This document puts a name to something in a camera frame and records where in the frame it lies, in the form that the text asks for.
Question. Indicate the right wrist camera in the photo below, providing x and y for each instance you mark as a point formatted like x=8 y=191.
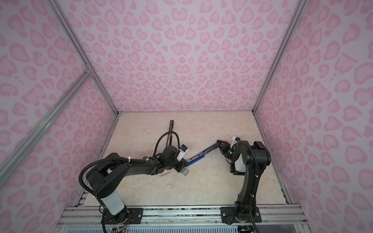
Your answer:
x=235 y=140

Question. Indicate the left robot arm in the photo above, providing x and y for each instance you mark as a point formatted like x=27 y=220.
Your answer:
x=101 y=178

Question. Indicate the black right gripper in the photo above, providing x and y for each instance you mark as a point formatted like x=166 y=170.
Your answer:
x=225 y=147

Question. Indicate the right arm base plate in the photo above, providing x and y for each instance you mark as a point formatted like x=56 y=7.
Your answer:
x=229 y=216

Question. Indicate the aluminium front rail frame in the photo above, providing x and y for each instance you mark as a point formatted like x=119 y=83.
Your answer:
x=273 y=218

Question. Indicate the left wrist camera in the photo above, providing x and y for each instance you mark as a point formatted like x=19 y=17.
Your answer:
x=171 y=153

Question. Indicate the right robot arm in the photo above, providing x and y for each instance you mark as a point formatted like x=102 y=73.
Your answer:
x=249 y=161

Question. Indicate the aluminium diagonal wall strut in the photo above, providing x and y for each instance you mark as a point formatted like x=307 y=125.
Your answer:
x=19 y=155

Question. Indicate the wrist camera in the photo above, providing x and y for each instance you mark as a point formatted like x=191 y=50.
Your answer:
x=235 y=140
x=171 y=153

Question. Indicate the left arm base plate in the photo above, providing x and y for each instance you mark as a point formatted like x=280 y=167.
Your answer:
x=125 y=216

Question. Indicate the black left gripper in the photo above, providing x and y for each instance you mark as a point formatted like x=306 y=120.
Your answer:
x=182 y=165

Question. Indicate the silver staple strips tray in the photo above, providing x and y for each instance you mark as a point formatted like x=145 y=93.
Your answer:
x=184 y=171

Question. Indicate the red white staple box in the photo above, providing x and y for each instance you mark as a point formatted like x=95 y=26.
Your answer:
x=165 y=172

